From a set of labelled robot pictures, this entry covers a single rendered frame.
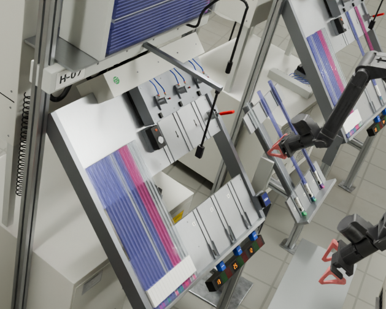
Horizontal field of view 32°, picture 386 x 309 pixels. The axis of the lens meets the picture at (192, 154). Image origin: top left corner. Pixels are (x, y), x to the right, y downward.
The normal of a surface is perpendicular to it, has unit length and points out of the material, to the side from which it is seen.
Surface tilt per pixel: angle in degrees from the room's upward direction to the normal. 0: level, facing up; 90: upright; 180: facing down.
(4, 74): 90
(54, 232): 0
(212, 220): 44
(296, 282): 0
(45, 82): 90
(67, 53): 0
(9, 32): 90
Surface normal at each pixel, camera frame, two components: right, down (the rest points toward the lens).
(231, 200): 0.71, -0.19
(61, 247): 0.22, -0.77
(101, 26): -0.58, 0.40
